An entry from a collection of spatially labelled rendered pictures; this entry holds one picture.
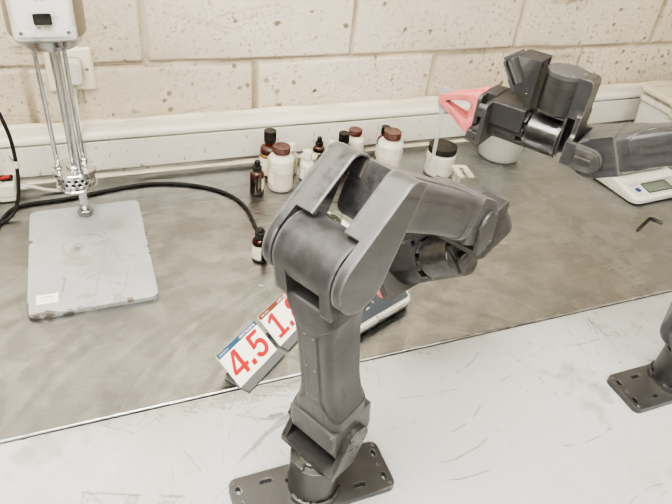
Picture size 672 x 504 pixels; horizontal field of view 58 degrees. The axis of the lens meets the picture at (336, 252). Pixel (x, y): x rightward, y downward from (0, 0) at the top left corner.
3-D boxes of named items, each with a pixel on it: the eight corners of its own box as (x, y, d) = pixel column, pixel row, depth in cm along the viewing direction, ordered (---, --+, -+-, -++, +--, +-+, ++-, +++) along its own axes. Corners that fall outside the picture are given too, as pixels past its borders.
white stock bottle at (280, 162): (295, 182, 134) (297, 141, 128) (289, 195, 130) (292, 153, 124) (270, 178, 135) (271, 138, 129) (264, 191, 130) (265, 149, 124)
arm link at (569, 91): (537, 71, 82) (626, 98, 76) (559, 57, 87) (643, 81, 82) (514, 149, 89) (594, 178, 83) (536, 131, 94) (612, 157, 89)
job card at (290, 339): (318, 319, 100) (320, 300, 98) (288, 351, 94) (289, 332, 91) (288, 304, 102) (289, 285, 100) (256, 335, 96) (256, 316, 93)
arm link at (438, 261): (437, 225, 81) (475, 215, 75) (456, 261, 82) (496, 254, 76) (405, 251, 77) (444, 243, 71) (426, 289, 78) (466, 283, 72)
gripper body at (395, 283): (363, 257, 81) (398, 249, 75) (414, 231, 87) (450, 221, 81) (381, 301, 82) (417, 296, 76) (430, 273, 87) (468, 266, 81)
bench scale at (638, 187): (633, 208, 140) (641, 190, 137) (558, 155, 158) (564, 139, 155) (689, 196, 147) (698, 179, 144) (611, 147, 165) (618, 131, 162)
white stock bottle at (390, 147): (395, 182, 138) (403, 139, 132) (370, 176, 140) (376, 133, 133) (401, 170, 143) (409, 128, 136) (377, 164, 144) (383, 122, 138)
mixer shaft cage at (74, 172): (100, 192, 99) (74, 39, 84) (55, 197, 97) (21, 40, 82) (97, 171, 104) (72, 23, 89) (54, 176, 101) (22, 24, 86)
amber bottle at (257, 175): (252, 197, 128) (252, 164, 123) (247, 189, 130) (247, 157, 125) (266, 194, 129) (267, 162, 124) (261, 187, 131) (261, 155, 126)
